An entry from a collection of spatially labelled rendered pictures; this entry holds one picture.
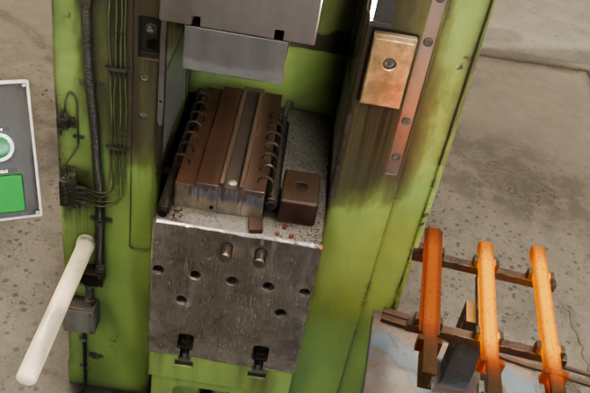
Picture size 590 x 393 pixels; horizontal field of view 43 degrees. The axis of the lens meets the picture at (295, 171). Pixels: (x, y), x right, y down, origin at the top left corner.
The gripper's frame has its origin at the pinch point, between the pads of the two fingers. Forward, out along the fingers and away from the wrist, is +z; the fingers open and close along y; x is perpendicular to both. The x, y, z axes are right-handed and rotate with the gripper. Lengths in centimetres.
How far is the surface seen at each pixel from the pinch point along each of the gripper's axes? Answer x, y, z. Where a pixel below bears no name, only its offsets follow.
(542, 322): 1.2, 10.7, 17.7
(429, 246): 1.8, -12.8, 32.4
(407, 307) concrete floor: -95, 1, 110
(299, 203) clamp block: 3, -42, 36
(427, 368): 2.8, -12.5, -2.4
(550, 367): 1.2, 11.3, 6.4
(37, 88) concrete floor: -95, -184, 198
